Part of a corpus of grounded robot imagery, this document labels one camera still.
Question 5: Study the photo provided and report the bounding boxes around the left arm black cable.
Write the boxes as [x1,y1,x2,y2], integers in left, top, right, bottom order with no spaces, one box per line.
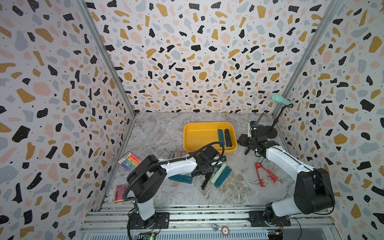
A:
[122,141,226,240]

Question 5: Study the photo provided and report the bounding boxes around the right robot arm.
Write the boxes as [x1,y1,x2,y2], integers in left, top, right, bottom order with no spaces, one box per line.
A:
[238,121,336,226]

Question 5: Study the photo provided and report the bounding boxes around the open black pliers centre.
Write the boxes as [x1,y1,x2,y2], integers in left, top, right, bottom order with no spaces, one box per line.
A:
[191,167,214,190]

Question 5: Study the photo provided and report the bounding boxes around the black pruning pliers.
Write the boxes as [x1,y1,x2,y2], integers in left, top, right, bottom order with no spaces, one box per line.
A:
[225,129,233,147]

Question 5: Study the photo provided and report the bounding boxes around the teal pliers lower left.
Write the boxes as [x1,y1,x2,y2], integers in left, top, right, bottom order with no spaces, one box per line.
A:
[169,175,193,184]

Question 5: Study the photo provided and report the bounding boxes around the yellow storage box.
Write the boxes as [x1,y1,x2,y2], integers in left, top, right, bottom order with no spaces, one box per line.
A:
[183,122,238,154]

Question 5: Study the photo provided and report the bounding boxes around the red pruning pliers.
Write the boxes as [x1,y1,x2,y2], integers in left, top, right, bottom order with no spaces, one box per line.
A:
[255,163,279,188]

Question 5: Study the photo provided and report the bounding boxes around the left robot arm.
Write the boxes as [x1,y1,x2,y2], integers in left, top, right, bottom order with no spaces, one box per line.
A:
[123,142,226,222]

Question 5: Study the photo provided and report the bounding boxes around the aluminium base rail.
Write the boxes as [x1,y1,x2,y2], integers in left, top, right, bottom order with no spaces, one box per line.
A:
[80,205,341,240]

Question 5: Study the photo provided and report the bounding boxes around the highlighter pen pack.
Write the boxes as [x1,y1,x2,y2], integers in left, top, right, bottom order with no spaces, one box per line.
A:
[118,152,142,172]

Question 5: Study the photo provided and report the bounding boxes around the beige pliers behind arm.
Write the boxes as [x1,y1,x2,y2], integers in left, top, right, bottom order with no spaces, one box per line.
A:
[168,151,188,159]

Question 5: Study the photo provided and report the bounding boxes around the pink card pack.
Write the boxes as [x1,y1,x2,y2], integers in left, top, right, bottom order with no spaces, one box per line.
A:
[114,184,128,203]

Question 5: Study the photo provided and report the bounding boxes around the light green pliers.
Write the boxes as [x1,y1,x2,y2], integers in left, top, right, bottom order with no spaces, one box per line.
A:
[211,163,227,184]

